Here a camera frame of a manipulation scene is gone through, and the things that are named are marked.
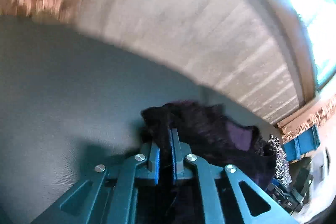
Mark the blue plastic crate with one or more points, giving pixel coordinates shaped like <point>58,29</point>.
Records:
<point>302,145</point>

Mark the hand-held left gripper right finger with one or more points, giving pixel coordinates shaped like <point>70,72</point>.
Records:
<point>173,158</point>

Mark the dark purple velvet garment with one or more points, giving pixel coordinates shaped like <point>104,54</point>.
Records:
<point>210,129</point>

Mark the spotted print cloth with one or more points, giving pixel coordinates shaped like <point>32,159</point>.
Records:
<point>281,161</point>

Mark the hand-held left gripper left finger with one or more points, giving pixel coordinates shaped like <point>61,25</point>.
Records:
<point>157,162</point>

